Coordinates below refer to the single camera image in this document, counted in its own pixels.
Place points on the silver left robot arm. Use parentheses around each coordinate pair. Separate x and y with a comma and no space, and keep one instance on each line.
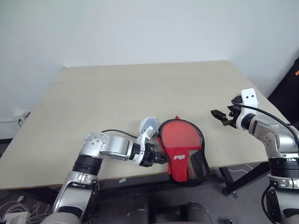
(116,145)

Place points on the dark rounded shape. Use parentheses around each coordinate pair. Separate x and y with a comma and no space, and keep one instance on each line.
(139,212)
(197,213)

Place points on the white wall power strip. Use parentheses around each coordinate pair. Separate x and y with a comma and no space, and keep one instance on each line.
(21,117)

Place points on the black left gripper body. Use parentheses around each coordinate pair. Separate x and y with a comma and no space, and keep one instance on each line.
(148,156)

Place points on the red and black paddle case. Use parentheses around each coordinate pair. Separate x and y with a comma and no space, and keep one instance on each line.
(178,163)

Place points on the translucent white round cap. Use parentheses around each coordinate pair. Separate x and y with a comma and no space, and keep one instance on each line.
(147,122)

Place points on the black table leg frame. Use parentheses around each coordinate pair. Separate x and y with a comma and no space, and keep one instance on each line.
(236,177)

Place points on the red table tennis paddle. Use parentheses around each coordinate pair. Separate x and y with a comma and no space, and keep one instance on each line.
(181,134)

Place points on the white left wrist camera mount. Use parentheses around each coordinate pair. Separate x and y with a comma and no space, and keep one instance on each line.
(146,135)

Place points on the white box on floor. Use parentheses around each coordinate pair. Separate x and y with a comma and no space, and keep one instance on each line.
(15,218)

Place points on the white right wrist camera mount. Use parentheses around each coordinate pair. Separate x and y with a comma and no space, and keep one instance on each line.
(249,96)

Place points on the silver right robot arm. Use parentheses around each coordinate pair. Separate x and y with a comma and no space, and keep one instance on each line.
(278,144)

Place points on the black bag with orange tag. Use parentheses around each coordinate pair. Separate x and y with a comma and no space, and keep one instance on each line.
(286,98)

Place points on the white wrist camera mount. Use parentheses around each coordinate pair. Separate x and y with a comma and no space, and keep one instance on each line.
(249,96)
(146,135)

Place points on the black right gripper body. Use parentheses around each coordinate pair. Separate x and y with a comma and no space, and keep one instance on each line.
(233,114)

